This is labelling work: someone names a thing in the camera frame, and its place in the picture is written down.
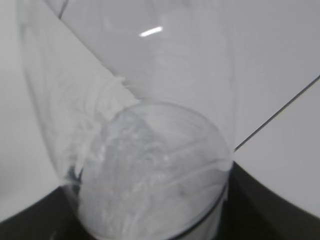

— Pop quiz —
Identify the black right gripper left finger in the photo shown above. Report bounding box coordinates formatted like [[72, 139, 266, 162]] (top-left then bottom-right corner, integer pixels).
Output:
[[0, 185, 94, 240]]

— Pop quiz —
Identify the clear plastic water bottle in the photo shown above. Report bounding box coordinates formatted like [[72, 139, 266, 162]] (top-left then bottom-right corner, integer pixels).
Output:
[[16, 0, 235, 240]]

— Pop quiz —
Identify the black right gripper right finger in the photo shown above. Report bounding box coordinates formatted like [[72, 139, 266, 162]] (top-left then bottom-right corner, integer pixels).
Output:
[[179, 159, 320, 240]]

